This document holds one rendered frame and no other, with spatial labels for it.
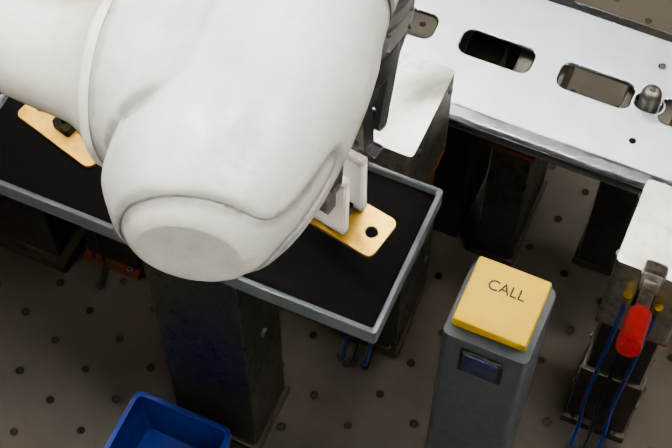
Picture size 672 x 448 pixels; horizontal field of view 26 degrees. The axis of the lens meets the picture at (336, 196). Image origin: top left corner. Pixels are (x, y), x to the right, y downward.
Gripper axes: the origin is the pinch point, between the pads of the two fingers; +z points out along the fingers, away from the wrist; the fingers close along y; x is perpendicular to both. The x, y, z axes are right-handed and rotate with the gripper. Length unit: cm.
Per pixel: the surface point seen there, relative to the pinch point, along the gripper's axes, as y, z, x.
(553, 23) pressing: 39.6, 24.1, 1.2
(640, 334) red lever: 7.6, 10.9, -23.1
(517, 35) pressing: 36.3, 24.1, 3.3
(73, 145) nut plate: -5.0, 7.9, 22.5
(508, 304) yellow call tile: 2.7, 8.1, -13.8
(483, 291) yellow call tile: 2.6, 8.1, -11.6
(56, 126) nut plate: -4.6, 7.3, 24.5
